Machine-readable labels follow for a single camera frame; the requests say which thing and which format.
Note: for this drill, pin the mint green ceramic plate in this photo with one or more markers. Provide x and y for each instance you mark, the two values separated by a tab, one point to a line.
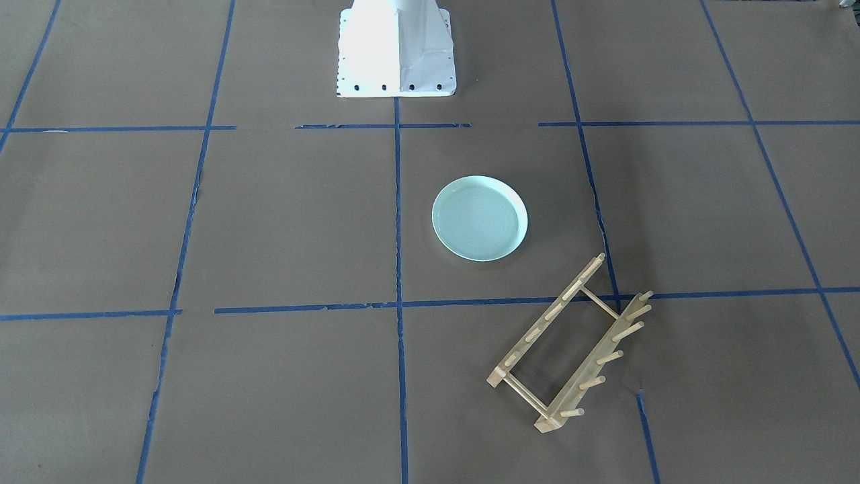
479	218

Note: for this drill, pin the wooden dish rack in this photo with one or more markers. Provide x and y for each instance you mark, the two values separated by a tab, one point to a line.
563	354

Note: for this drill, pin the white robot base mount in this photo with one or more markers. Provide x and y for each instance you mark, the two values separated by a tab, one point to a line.
395	48

